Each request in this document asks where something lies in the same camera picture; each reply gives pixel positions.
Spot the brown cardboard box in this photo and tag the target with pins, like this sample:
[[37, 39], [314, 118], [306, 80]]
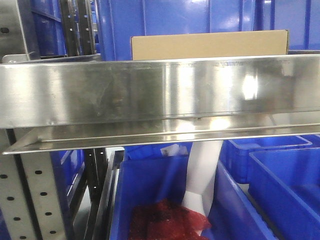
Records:
[[210, 45]]

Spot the stainless steel shelf beam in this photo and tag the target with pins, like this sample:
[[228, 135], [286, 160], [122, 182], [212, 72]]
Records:
[[86, 105]]

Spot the blue bin on shelf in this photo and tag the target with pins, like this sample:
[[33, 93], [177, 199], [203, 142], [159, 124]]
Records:
[[120, 20]]

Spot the perforated steel shelf upright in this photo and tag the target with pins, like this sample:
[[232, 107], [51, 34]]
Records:
[[33, 197]]

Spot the blue bin with red cloth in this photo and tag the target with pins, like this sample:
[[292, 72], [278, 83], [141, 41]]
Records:
[[148, 180]]

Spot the red mesh cloth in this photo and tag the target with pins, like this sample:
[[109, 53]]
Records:
[[166, 220]]

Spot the black perforated rack upright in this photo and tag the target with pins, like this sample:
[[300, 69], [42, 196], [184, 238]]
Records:
[[78, 27]]

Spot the blue bin lower right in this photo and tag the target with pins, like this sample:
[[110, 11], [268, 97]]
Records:
[[286, 185]]

